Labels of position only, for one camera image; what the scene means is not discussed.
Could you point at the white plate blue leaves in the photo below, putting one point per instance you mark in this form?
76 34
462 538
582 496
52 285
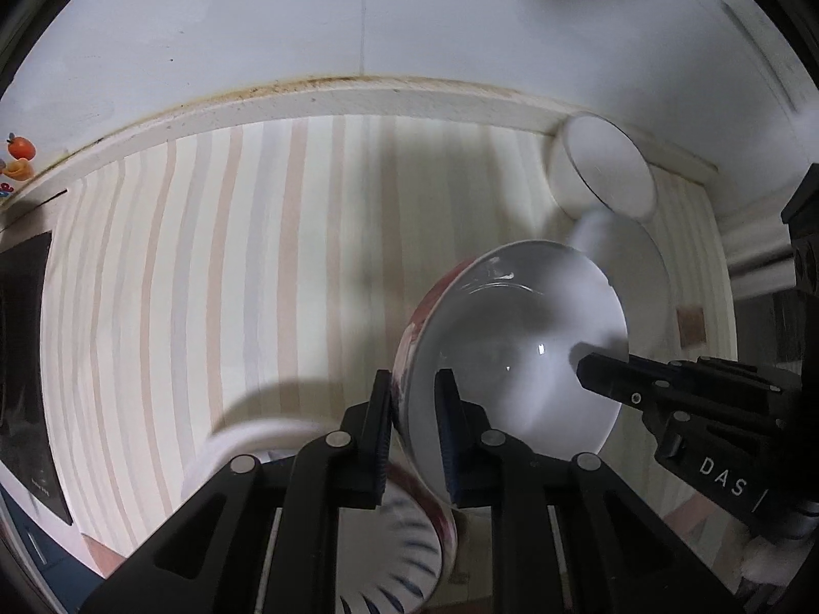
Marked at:
389 559

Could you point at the bowl with coloured hearts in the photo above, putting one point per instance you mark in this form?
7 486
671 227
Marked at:
628 256

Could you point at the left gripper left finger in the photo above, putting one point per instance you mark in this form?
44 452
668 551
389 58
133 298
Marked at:
364 461

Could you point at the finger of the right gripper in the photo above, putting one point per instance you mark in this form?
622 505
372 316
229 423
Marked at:
636 382

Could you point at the brown label patch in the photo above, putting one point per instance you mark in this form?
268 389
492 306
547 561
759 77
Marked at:
691 325

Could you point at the blue cabinet door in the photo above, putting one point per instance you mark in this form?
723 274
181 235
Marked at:
70 581

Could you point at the colourful fruit sticker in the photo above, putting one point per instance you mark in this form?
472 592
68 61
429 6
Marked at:
17 168

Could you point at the striped table mat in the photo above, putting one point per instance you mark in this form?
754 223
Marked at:
259 270

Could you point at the oval plate pink flowers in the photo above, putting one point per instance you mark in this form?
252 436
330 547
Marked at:
439 514

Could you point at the small white bowl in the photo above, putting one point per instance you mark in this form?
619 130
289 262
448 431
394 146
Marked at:
594 164

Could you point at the white plate grey flower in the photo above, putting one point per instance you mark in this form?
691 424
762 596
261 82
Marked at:
272 438

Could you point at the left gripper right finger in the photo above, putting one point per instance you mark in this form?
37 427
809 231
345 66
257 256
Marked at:
461 425

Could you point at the black stove top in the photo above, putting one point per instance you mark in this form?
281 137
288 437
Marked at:
26 449

